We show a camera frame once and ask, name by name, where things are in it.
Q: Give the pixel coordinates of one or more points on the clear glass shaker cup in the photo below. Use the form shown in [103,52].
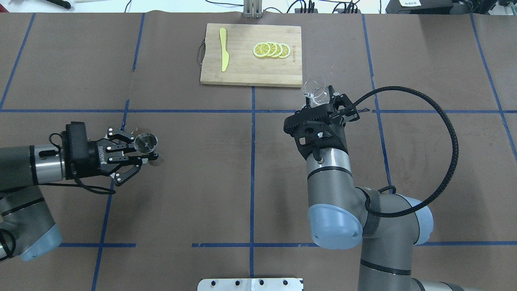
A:
[316,89]

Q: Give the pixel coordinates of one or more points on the yellow plastic knife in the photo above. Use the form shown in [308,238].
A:
[224,53]

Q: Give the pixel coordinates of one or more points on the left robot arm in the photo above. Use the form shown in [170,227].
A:
[28,229]

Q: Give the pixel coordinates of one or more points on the steel jigger measuring cup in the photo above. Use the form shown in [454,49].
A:
[145,143]

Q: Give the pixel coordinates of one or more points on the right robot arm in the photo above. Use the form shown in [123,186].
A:
[386,224]

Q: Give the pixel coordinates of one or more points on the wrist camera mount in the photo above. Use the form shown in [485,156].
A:
[307,125]
[75,146]

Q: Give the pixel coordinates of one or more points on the aluminium frame post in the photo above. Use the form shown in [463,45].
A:
[252,9]

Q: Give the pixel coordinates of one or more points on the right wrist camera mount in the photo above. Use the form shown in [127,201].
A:
[307,125]

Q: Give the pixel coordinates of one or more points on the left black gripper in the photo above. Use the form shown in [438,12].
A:
[97,158]

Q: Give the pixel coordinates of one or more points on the black handheld tool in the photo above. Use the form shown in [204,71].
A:
[61,3]

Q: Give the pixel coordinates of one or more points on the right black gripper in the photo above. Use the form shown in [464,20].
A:
[340,128]

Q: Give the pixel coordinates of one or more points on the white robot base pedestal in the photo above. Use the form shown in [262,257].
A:
[251,284]

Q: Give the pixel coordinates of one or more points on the black box device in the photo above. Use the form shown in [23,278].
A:
[428,7]

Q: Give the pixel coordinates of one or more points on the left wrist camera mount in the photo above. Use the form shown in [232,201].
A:
[75,146]

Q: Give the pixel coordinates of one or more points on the bamboo cutting board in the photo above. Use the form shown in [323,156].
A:
[246,69]

